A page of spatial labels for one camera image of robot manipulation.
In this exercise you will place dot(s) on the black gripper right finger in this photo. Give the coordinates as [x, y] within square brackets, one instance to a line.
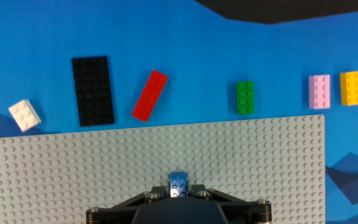
[244, 208]

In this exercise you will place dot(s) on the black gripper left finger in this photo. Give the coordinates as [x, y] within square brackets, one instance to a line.
[120, 208]

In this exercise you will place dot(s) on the blue Lego brick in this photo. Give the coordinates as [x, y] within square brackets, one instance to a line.
[178, 184]

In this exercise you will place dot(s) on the green Lego brick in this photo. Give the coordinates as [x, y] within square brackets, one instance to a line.
[245, 97]

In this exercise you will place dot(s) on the grey Lego baseplate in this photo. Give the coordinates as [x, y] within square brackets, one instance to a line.
[73, 174]

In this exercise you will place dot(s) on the red Lego plate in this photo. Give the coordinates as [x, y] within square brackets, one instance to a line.
[149, 96]

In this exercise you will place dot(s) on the black Lego plate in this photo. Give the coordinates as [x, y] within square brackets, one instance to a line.
[93, 91]

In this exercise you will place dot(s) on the white Lego brick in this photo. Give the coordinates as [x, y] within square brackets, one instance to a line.
[25, 115]

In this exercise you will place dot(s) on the light pink Lego brick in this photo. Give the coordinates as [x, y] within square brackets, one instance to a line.
[319, 92]

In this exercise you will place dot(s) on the yellow Lego brick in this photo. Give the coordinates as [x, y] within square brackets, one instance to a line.
[351, 88]

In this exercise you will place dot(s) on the blue mountain print cloth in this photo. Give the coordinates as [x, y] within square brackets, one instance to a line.
[197, 46]

